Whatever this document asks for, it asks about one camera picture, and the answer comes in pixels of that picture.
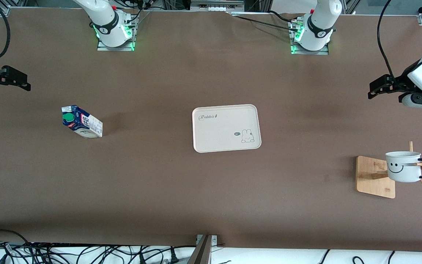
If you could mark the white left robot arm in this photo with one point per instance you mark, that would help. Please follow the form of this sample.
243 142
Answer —
321 25

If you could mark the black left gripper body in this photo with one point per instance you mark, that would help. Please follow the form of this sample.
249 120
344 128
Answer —
400 82

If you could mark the wooden mug stand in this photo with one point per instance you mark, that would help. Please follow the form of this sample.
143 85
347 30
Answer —
374 183

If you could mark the grey power strip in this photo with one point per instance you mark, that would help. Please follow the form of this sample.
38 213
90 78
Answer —
216 6

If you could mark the white smiley face cup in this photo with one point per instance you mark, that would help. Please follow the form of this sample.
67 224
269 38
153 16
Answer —
403 168

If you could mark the blue white milk carton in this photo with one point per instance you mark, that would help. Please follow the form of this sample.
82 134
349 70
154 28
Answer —
84 123

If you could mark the beige rabbit print tray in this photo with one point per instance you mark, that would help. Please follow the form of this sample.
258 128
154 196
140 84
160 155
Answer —
225 128

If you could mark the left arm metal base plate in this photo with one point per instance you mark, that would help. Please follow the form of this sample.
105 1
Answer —
324 52

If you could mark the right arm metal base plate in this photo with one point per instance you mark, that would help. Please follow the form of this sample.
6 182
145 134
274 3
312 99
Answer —
103 47

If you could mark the metal post bracket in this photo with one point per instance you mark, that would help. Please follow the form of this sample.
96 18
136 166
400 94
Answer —
202 253

